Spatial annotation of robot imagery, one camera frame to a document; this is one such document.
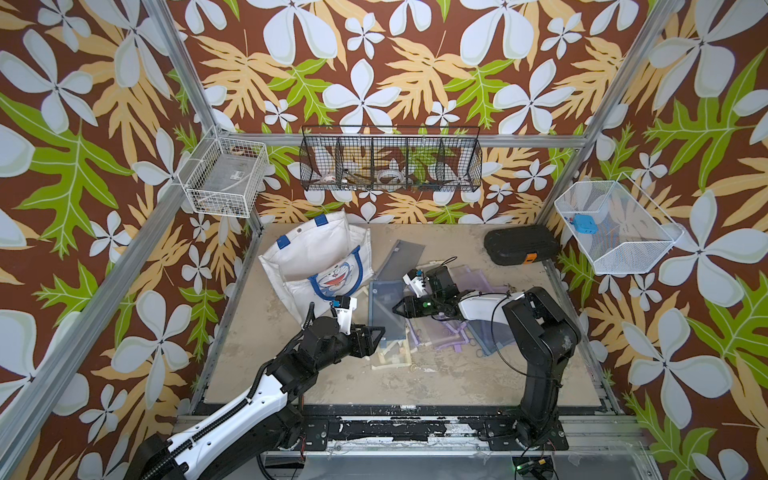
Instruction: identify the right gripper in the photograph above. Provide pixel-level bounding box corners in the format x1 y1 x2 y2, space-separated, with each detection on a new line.
390 294 444 318

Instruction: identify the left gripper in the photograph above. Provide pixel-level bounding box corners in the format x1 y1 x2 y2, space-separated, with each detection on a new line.
313 320 384 373

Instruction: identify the cream mesh pouch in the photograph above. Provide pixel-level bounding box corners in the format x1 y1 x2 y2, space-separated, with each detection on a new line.
370 329 412 370

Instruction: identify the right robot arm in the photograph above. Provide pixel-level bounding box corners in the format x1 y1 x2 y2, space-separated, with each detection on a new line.
392 265 582 449

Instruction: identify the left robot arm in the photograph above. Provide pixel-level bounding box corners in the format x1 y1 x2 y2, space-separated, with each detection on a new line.
125 316 386 479

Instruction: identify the purple mesh pouch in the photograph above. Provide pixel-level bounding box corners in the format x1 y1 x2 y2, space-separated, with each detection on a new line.
411 266 492 357

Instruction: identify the white canvas tote bag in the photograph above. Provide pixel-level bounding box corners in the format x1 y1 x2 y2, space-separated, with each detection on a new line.
259 212 374 323

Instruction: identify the black zippered case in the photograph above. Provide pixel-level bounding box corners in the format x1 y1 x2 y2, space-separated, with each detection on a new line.
483 225 561 266

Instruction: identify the blue small object in basket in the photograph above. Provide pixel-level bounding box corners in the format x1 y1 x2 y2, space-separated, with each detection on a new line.
571 214 598 235

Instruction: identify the white mesh basket right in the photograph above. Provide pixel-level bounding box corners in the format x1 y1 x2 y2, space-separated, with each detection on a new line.
554 174 684 276

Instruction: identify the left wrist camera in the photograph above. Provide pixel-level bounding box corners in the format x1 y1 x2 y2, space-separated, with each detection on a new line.
331 296 357 335

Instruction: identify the black wire basket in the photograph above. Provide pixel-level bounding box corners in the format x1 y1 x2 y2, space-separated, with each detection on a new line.
298 125 483 192

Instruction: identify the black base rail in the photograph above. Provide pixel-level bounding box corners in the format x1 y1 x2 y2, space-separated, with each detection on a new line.
263 404 571 452

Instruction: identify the white wire basket left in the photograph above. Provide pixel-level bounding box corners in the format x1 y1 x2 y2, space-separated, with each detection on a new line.
178 128 270 219

